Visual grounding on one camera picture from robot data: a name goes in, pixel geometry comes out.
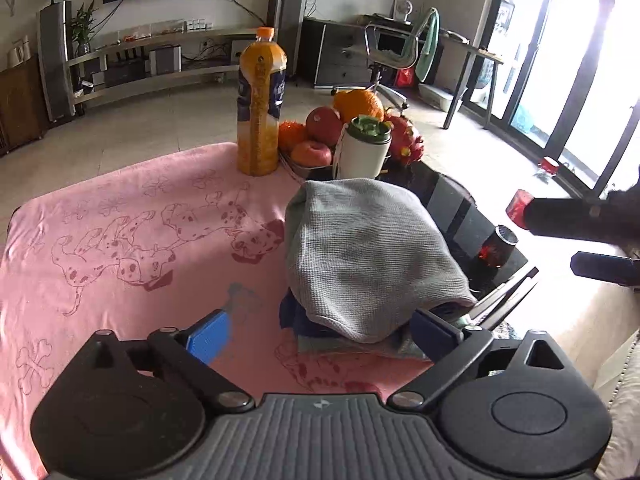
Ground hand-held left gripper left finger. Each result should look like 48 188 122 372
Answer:
75 309 256 413

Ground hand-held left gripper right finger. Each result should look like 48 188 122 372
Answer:
386 307 576 411

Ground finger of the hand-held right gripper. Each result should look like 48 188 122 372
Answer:
527 190 626 243
571 252 640 288

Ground grey and blue waffle sweater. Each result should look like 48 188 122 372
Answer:
284 177 478 345

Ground red container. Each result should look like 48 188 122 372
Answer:
505 189 533 231

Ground pink printed blanket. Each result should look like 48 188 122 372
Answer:
0 141 436 480

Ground blue garment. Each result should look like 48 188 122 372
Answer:
278 290 326 336

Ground beige sofa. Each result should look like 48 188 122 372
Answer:
592 330 640 480

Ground glass sliding doors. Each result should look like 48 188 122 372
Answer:
472 0 640 196

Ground white floor box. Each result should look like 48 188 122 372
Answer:
417 82 463 111

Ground pink dragon fruit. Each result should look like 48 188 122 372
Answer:
382 114 426 163

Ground metal fruit tray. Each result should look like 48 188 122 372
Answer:
280 150 341 181

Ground white cup with green lid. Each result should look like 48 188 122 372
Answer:
334 116 392 181

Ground brown side desk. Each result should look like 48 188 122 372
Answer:
440 30 506 131

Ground red apple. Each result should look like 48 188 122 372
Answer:
306 106 345 147
290 140 333 168

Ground small netted orange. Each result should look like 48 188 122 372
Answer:
277 120 308 153

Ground orange juice bottle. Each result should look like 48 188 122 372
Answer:
236 26 288 177

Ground green cloth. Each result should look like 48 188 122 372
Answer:
415 7 442 83

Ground chrome office chair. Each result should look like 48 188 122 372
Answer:
331 7 441 111

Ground curved silver television stand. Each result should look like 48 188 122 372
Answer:
65 27 273 108

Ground black media box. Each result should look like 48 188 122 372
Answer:
104 57 147 87

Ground small silver speaker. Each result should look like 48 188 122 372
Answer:
149 45 182 75

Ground black drawer cabinet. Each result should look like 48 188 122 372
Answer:
300 17 381 90

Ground brown wooden cabinet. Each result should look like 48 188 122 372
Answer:
0 55 48 156

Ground silver tower speaker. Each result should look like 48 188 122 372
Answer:
267 0 311 78
37 1 76 123

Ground bamboo plant in vase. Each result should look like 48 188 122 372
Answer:
70 0 98 56

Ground white kettle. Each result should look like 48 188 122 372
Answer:
6 35 31 68

